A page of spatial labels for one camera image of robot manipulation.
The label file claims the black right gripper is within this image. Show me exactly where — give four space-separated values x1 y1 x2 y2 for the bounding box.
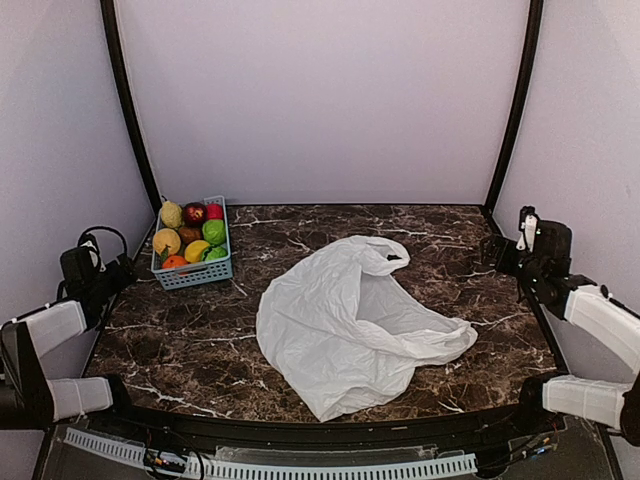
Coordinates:
481 233 546 288

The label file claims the white plastic bag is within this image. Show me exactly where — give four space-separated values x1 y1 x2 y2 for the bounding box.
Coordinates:
256 235 478 422

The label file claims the red apple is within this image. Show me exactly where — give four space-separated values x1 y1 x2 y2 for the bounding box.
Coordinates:
206 203 225 220

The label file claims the dark red fruit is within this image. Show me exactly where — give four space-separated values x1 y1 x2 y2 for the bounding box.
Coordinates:
182 202 208 228

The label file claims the brown potato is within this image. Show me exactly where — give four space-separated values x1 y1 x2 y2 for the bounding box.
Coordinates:
178 226 203 246

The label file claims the yellow fruit slice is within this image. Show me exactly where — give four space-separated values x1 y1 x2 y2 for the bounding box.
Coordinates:
160 201 184 230

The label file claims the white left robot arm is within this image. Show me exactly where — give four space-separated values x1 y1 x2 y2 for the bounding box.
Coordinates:
1 246 141 436

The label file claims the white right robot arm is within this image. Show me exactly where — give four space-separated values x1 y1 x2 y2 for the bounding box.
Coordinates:
480 206 639 446

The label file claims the green round fruit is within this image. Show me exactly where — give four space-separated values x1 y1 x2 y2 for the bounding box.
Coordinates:
202 219 227 246

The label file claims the green fruit with dark patch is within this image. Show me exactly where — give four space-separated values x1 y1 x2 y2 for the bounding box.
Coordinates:
201 246 228 262

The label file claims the orange fruit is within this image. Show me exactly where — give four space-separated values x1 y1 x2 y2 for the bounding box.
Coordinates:
162 255 190 276

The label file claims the yellow lemon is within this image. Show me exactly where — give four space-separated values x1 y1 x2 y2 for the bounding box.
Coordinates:
184 240 210 264

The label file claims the light blue plastic basket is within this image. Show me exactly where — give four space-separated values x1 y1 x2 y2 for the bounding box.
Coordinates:
151 195 233 290

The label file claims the black front rail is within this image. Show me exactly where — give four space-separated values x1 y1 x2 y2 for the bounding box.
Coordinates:
89 405 553 450

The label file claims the black right corner post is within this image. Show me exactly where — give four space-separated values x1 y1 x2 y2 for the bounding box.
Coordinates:
481 0 562 351

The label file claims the black corner post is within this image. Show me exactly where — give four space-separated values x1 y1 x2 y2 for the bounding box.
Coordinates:
481 0 562 351
99 0 162 213

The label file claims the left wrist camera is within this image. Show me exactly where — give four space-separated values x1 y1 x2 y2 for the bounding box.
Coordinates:
77 225 128 273

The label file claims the grey slotted cable duct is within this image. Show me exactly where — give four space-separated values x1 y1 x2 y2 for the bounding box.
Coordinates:
63 428 478 479

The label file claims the black left corner post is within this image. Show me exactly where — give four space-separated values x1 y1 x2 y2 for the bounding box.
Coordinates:
99 0 162 213

